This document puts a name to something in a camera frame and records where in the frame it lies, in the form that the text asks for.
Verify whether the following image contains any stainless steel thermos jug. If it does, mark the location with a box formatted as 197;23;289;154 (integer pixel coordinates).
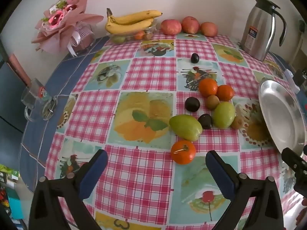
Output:
240;0;287;62

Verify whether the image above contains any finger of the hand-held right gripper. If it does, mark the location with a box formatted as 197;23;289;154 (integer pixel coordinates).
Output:
281;147;307;192

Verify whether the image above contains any pink paper flower bouquet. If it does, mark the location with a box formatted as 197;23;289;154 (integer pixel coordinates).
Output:
31;0;105;58

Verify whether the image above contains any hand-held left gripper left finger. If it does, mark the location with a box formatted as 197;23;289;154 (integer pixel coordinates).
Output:
29;149;108;230

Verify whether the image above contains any pink checkered fruit-print tablecloth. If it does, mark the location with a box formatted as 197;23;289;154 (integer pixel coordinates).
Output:
44;32;305;230

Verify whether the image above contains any brown kiwi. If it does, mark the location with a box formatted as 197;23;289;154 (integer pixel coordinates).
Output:
207;95;220;110
231;116;244;129

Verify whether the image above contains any green mango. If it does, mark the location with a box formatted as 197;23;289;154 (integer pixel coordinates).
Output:
169;114;203;142
213;102;236;129

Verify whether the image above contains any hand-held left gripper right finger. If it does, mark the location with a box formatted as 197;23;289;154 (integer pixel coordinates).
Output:
205;150;285;230

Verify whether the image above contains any round metal plate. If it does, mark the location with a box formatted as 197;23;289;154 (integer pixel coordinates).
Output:
258;78;306;157

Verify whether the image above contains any red apple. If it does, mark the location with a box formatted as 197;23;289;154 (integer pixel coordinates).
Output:
181;16;200;34
200;22;218;37
160;19;182;35

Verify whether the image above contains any clear glass mug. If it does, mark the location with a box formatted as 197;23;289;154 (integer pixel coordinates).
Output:
20;78;58;121

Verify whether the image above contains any yellow banana bunch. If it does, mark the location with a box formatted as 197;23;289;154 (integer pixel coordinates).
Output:
105;8;163;34

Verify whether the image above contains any clear plastic fruit container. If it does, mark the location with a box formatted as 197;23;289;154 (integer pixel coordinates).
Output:
110;21;159;44

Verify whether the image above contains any orange tangerine with stem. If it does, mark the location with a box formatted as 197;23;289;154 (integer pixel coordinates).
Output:
170;140;196;165

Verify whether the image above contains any white plug adapter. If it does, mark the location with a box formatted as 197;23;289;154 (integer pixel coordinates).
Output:
284;69;300;93

